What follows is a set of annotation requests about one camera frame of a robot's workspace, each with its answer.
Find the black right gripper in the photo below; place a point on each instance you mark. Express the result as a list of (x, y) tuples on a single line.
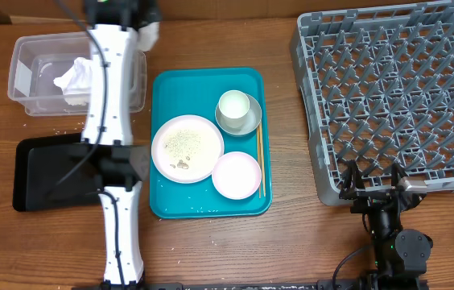
[(369, 199)]

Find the white napkin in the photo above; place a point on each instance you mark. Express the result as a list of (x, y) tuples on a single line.
[(75, 84)]

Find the grey saucer bowl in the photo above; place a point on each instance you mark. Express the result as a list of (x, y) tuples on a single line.
[(251, 121)]

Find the white cup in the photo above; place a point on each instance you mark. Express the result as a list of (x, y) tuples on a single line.
[(234, 106)]

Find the small pink bowl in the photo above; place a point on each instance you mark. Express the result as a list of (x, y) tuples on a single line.
[(237, 175)]

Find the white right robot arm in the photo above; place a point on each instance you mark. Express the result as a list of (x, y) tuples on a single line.
[(400, 254)]

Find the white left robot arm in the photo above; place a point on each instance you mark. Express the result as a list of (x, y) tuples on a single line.
[(117, 30)]

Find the grey dishwasher rack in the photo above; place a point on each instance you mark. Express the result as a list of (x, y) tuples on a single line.
[(378, 88)]

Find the clear plastic waste bin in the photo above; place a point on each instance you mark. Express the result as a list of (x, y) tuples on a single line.
[(37, 60)]

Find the teal serving tray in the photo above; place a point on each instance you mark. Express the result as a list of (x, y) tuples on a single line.
[(197, 92)]

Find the large white plate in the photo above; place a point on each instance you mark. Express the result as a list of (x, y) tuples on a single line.
[(186, 148)]

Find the black tray bin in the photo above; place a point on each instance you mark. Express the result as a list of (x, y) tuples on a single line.
[(46, 175)]

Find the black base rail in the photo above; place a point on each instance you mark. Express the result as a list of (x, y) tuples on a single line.
[(319, 285)]

